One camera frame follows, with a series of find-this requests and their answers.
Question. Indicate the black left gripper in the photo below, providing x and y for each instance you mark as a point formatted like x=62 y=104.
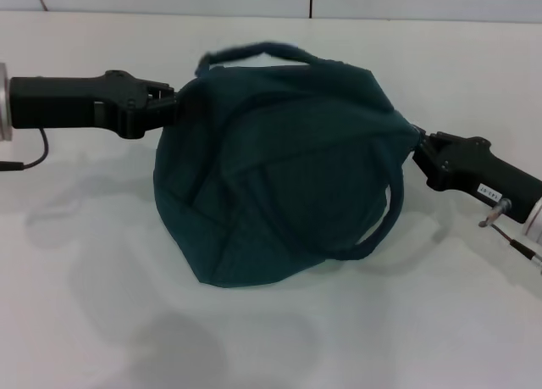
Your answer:
x=72 y=103

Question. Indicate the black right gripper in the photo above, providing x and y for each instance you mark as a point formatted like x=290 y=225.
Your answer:
x=478 y=173

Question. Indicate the dark teal insulated lunch bag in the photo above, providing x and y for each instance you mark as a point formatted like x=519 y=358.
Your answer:
x=275 y=173

